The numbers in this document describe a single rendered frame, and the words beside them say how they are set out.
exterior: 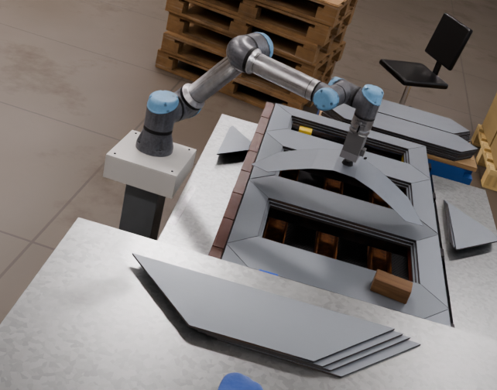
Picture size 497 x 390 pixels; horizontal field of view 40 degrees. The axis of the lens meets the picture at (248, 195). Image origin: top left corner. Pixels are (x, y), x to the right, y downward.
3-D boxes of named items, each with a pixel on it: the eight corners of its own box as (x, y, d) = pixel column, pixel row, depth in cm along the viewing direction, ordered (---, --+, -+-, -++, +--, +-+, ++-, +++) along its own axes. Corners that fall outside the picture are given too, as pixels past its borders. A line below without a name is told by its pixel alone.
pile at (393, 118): (467, 134, 365) (471, 124, 362) (477, 168, 331) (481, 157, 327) (323, 93, 367) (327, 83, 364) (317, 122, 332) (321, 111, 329)
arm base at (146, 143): (128, 147, 273) (132, 124, 269) (147, 136, 286) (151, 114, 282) (161, 160, 270) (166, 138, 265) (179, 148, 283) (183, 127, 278)
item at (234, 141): (255, 132, 332) (258, 125, 330) (241, 169, 299) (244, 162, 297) (231, 125, 333) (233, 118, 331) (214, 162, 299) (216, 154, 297)
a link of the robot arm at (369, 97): (367, 80, 241) (389, 90, 238) (357, 108, 246) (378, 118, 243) (358, 85, 235) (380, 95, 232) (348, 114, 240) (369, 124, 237)
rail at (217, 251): (271, 114, 333) (274, 104, 330) (194, 336, 194) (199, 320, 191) (263, 112, 333) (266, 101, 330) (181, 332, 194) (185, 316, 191)
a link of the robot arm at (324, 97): (217, 32, 241) (338, 89, 224) (234, 30, 250) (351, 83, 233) (210, 63, 246) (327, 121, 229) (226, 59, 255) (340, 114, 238)
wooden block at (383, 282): (408, 294, 221) (413, 282, 219) (406, 304, 216) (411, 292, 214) (372, 280, 223) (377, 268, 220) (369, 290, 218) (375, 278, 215)
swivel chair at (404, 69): (428, 121, 586) (470, 18, 539) (430, 149, 536) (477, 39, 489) (363, 101, 588) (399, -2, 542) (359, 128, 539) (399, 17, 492)
